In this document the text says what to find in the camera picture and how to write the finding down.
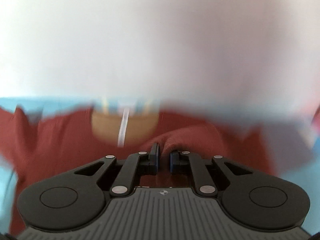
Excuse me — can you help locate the dark red knit sweater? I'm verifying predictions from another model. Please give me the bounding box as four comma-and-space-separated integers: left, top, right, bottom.
0, 106, 276, 237

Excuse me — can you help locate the light blue patchwork bed sheet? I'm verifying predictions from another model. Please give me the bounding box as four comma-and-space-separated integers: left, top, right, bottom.
1, 98, 319, 233

